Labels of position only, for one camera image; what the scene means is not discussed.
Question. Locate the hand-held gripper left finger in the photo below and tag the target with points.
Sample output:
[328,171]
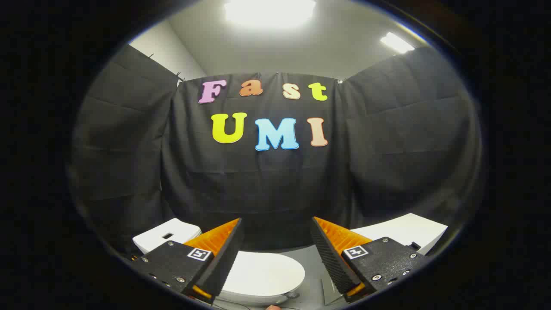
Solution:
[224,262]

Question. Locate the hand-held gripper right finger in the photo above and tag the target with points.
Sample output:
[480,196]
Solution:
[333,265]

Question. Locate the white toilet lid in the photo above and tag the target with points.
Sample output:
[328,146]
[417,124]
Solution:
[262,271]

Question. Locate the white drawer cabinet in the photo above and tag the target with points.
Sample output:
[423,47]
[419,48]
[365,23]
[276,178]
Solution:
[404,230]

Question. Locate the black backdrop cloth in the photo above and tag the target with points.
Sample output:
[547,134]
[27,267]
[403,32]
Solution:
[267,181]

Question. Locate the small ceiling light panel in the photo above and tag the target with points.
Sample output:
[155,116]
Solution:
[396,42]

